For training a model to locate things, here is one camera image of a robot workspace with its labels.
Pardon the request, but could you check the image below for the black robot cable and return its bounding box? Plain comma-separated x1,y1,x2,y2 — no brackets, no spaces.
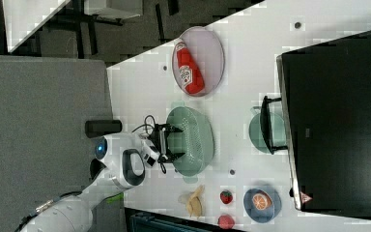
130,114,157,134

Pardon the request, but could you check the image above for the pink oval plate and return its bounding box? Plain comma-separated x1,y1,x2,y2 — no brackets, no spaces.
172,26,225,97

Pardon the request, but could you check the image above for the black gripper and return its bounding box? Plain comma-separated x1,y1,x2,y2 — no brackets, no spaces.
149,124,184,163

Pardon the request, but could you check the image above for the green pot lid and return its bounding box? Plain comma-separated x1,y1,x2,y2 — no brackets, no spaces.
248,106,287,154

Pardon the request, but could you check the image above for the green plastic strainer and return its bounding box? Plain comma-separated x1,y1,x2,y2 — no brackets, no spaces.
166,103,214,184

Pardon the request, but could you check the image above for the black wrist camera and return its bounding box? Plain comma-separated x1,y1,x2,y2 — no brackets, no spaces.
85,120,123,138

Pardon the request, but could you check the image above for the black toaster oven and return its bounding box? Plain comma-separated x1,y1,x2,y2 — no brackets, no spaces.
276,30,371,219

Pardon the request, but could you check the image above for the orange slice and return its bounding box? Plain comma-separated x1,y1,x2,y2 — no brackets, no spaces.
252,192,272,211

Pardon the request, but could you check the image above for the red apple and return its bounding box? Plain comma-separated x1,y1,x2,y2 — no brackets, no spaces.
217,215,235,229

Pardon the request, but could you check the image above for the yellow banana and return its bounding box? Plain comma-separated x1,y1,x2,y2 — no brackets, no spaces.
178,185,204,218

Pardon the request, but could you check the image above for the red strawberry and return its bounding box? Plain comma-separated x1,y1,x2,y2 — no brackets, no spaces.
220,190,233,204

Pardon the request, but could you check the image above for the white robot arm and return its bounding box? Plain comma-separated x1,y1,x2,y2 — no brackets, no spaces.
14,124,183,232

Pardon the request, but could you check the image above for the red ketchup bottle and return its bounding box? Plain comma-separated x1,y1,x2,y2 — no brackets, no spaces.
175,41,205,95

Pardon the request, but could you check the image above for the blue bowl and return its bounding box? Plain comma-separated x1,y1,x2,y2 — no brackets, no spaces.
243,186,281,223

